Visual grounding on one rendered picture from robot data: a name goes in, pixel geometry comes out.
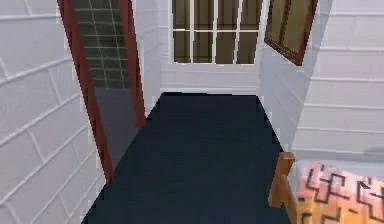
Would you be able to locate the white-barred window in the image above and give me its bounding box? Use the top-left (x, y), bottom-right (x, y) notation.
top-left (168, 0), bottom-right (264, 66)

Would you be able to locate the wooden bed with orange cover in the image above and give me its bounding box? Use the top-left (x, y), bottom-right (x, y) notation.
top-left (268, 151), bottom-right (384, 224)

